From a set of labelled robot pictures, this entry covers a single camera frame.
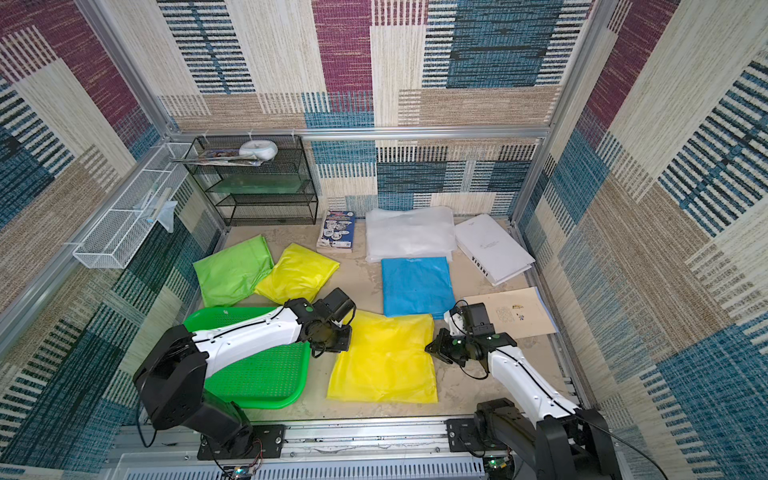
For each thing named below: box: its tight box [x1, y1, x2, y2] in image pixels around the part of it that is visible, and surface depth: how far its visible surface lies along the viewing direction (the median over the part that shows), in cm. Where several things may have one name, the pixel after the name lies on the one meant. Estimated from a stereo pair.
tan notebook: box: [462, 286, 558, 338], surface depth 96 cm
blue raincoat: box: [381, 256, 456, 320], surface depth 102 cm
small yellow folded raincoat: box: [254, 243, 340, 303], surface depth 104 cm
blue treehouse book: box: [318, 210, 355, 249], surface depth 117 cm
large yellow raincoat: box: [327, 311, 438, 403], surface depth 84 cm
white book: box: [455, 214, 536, 287], surface depth 110 cm
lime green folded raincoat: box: [193, 235, 275, 308], surface depth 104 cm
